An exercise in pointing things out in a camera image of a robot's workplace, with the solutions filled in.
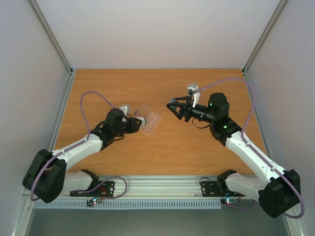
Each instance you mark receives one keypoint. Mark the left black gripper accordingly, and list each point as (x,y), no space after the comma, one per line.
(134,128)

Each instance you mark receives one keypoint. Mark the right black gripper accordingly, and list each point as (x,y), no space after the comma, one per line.
(185,111)

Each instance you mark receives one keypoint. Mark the orange pill bottle grey cap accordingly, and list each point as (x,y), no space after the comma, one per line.
(143,120)

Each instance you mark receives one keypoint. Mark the clear plastic pill organizer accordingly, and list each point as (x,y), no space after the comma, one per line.
(151,118)

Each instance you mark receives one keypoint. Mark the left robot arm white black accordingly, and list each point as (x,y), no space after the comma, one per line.
(48,177)

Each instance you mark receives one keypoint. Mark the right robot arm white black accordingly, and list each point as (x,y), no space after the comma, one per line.
(275,189)

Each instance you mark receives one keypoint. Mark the left small circuit board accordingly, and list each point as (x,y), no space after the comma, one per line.
(93,202)

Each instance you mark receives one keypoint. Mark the small circuit board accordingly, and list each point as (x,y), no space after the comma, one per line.
(93,202)
(229,201)

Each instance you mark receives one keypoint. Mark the right small circuit board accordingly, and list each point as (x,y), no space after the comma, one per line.
(229,201)

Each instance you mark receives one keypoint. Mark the aluminium front frame rail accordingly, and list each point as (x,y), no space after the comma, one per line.
(157,185)

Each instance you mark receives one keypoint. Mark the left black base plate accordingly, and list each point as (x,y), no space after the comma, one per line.
(106,189)

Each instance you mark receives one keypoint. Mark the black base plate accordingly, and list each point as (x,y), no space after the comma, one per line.
(211,188)
(106,189)

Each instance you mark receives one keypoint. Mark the left aluminium corner post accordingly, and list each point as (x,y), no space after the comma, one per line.
(38,12)

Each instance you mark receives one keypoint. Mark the aluminium corner post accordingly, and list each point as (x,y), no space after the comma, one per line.
(38,12)
(265,33)

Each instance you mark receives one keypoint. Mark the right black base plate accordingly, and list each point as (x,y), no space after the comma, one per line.
(211,188)

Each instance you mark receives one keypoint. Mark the grey slotted cable duct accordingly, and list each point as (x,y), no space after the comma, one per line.
(131,204)

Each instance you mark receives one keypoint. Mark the right aluminium corner post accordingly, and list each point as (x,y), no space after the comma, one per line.
(265,33)

